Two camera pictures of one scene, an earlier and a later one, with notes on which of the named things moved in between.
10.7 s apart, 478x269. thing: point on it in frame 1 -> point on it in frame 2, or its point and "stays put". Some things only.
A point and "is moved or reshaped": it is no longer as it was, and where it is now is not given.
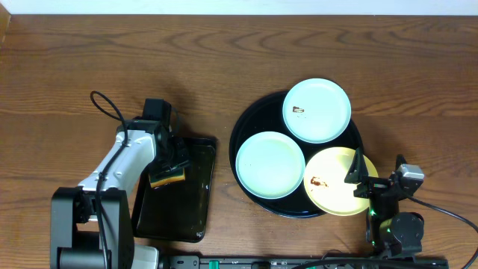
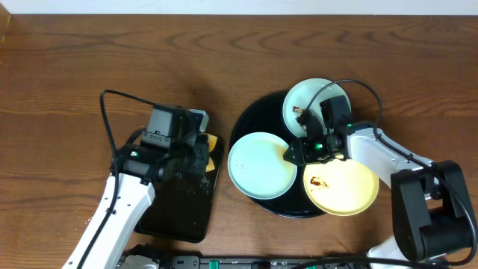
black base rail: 306,261 stays put
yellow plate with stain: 325,184 stays put
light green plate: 270,165 is moved or reshaped
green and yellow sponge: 167,176 is moved or reshaped
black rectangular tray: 178,211 stays put
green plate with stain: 317,110 stays put
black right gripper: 377,187 -> 311,125
